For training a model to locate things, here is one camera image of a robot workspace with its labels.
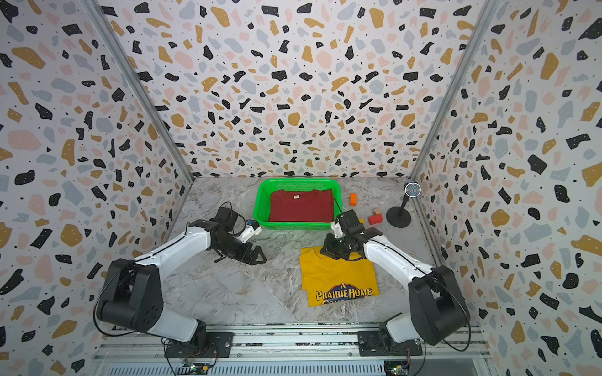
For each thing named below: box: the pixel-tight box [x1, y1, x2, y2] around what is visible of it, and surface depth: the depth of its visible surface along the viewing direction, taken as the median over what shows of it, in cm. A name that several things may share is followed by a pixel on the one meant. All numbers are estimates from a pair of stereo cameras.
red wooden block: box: [368, 213, 384, 226], surface depth 108 cm
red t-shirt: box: [268, 188, 334, 223], surface depth 111 cm
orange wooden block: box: [349, 192, 358, 207], surface depth 115 cm
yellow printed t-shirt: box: [299, 245, 381, 308], surface depth 89 cm
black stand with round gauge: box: [385, 180, 422, 228], surface depth 108 cm
